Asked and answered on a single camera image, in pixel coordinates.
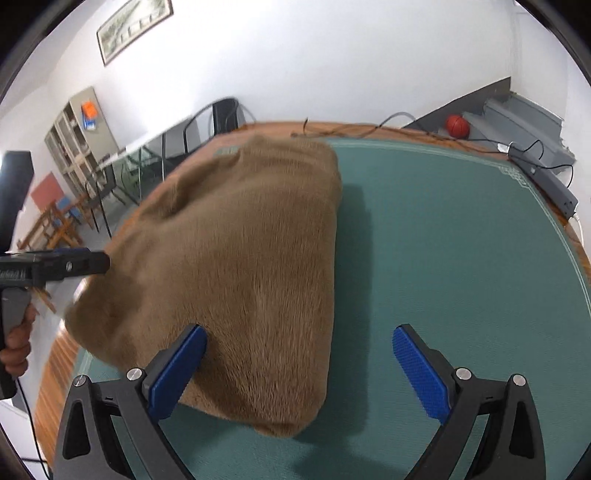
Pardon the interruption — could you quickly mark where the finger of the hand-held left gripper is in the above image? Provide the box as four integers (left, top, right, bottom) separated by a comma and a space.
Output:
40, 248, 112, 283

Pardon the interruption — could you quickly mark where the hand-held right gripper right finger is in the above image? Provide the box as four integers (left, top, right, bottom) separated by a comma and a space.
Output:
392, 324, 546, 480

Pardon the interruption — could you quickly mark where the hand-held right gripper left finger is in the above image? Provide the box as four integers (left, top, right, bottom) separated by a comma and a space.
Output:
54, 324, 208, 480

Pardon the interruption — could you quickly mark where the brown fleece garment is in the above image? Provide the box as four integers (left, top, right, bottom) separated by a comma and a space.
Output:
65, 136, 343, 438

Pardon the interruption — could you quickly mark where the person's left hand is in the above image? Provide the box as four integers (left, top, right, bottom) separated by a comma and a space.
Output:
0, 305, 40, 381

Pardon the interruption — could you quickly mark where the red board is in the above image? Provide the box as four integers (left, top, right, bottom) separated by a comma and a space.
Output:
30, 172, 64, 212

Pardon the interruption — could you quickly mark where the wooden chair blue seat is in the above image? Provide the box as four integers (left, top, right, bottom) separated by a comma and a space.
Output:
17, 208, 62, 253
50, 194, 100, 246

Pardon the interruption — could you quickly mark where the grey glass door cabinet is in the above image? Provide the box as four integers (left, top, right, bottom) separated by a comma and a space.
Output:
45, 87, 122, 190

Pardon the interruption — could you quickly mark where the black metal chair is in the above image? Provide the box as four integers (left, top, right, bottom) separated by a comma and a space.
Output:
83, 164, 121, 238

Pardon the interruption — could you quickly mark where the green table mat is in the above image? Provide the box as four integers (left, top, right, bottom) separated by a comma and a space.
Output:
74, 136, 591, 480

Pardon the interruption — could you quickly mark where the white folding table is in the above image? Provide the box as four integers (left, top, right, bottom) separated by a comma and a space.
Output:
85, 124, 218, 208

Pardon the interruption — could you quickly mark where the black mesh chair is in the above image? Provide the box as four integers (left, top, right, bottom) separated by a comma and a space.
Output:
182, 97, 254, 153

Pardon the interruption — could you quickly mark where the grey power strip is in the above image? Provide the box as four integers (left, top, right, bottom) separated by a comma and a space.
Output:
508, 154, 580, 220

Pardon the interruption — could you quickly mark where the red ball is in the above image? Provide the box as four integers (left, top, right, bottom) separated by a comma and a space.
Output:
445, 114, 471, 139

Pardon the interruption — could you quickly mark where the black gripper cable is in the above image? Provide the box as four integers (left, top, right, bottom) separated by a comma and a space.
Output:
16, 378, 52, 480

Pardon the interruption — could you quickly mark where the framed wall picture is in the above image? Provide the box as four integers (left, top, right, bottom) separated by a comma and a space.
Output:
96, 0, 174, 66

